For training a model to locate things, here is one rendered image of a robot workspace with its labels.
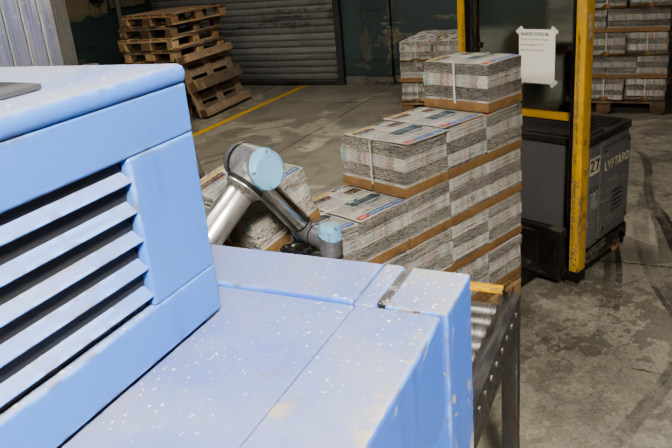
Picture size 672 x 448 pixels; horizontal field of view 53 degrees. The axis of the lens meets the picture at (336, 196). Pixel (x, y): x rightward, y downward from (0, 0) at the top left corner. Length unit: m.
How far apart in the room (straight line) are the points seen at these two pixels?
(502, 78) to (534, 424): 1.52
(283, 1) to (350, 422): 9.98
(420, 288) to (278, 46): 9.94
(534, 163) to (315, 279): 3.42
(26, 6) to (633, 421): 2.56
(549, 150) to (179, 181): 3.47
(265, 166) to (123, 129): 1.46
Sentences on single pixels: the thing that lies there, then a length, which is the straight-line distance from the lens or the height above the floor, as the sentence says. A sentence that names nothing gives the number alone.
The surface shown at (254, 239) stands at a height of 0.91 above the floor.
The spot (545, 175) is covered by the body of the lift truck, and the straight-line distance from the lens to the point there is 3.95.
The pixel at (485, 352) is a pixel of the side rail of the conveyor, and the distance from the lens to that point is 1.86.
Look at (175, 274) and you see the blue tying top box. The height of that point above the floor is 1.60.
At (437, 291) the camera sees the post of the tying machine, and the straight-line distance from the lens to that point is 0.56.
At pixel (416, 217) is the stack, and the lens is 2.91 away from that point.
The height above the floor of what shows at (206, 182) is 1.06.
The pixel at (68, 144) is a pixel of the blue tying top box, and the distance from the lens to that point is 0.43.
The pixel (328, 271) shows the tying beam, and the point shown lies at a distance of 0.61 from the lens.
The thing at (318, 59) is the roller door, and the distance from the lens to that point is 10.19.
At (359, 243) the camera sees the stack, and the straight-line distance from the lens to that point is 2.66.
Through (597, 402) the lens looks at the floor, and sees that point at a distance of 3.09.
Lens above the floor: 1.81
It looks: 20 degrees down
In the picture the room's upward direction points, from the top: 5 degrees counter-clockwise
